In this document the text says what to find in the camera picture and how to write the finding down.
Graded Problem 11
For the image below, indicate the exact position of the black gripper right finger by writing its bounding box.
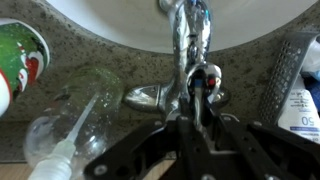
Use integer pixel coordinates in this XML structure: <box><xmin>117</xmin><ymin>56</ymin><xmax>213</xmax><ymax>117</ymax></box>
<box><xmin>201</xmin><ymin>99</ymin><xmax>320</xmax><ymax>180</ymax></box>

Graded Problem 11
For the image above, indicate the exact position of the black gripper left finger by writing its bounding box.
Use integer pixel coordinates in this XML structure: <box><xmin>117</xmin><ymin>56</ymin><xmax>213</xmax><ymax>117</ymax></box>
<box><xmin>83</xmin><ymin>96</ymin><xmax>201</xmax><ymax>180</ymax></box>

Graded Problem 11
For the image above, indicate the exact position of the chrome sink tap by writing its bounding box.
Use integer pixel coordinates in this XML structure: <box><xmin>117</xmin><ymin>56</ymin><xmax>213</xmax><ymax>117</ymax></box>
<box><xmin>124</xmin><ymin>0</ymin><xmax>232</xmax><ymax>132</ymax></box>

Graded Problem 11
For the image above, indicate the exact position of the white sunscreen tube blue print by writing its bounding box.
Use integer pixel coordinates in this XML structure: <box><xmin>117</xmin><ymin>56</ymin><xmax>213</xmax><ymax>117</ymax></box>
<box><xmin>277</xmin><ymin>73</ymin><xmax>320</xmax><ymax>145</ymax></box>

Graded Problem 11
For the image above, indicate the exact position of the clear soap dispenser bottle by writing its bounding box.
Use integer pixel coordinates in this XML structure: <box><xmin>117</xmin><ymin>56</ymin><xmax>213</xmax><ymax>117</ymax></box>
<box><xmin>23</xmin><ymin>65</ymin><xmax>125</xmax><ymax>180</ymax></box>

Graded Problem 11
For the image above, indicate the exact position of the granite top vanity cabinet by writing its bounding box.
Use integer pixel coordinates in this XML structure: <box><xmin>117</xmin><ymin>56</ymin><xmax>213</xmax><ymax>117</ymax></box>
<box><xmin>0</xmin><ymin>0</ymin><xmax>320</xmax><ymax>164</ymax></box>

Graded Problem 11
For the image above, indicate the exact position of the white oval sink basin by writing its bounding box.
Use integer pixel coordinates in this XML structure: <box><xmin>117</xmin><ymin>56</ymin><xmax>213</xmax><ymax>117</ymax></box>
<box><xmin>45</xmin><ymin>0</ymin><xmax>319</xmax><ymax>55</ymax></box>

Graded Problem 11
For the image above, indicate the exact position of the green red white mug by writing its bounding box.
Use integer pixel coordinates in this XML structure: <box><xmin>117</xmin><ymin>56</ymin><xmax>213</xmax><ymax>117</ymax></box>
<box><xmin>0</xmin><ymin>18</ymin><xmax>52</xmax><ymax>118</ymax></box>

